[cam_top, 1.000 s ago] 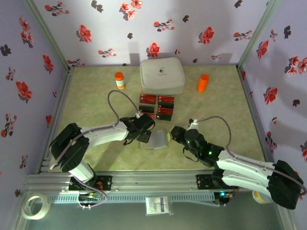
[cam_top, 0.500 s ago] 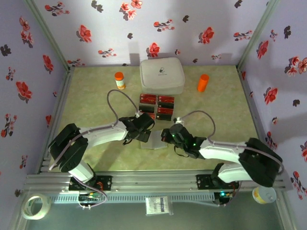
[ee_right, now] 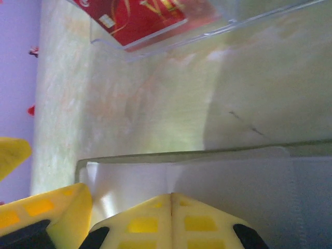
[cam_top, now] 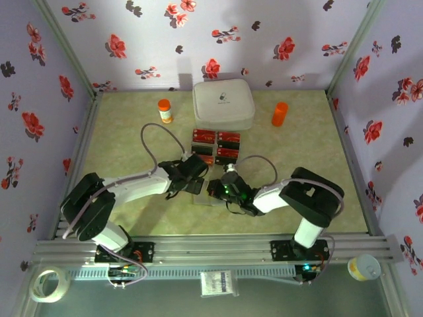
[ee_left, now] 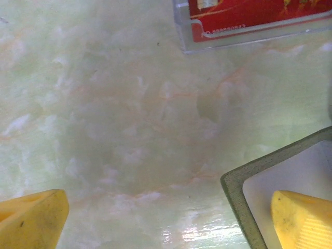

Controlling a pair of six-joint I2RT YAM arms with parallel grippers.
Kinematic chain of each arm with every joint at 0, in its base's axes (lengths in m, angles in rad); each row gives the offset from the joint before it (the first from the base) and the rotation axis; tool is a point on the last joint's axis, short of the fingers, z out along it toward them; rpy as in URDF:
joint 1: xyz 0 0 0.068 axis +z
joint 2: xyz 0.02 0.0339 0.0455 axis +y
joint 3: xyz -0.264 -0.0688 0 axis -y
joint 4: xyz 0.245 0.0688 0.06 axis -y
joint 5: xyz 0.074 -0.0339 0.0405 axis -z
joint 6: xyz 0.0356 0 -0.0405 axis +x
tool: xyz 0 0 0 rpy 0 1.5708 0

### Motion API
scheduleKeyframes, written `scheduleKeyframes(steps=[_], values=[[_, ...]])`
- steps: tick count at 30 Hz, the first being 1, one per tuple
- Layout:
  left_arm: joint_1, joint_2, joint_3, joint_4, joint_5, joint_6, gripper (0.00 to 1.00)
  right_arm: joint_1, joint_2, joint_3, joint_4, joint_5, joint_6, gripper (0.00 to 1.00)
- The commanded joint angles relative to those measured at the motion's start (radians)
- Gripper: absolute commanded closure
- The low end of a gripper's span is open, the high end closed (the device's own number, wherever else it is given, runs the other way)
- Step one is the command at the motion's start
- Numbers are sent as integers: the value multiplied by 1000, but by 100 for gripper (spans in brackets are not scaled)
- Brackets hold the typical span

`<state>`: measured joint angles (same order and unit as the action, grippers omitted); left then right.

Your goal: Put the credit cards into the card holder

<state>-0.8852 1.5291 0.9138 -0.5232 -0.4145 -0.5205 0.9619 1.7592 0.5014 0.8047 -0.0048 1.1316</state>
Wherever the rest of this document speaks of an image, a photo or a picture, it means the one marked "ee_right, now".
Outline green card holder wallet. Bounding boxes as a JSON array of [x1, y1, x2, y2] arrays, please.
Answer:
[[76, 139, 332, 249]]

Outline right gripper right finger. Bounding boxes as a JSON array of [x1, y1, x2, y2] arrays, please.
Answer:
[[171, 192, 269, 249]]

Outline red VIP card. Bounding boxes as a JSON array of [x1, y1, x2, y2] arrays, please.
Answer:
[[72, 0, 221, 52]]

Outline group of red-black packets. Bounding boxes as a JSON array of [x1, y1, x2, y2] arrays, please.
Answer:
[[89, 0, 332, 62]]

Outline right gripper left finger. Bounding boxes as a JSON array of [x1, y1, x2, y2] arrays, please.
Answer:
[[85, 192, 172, 249]]

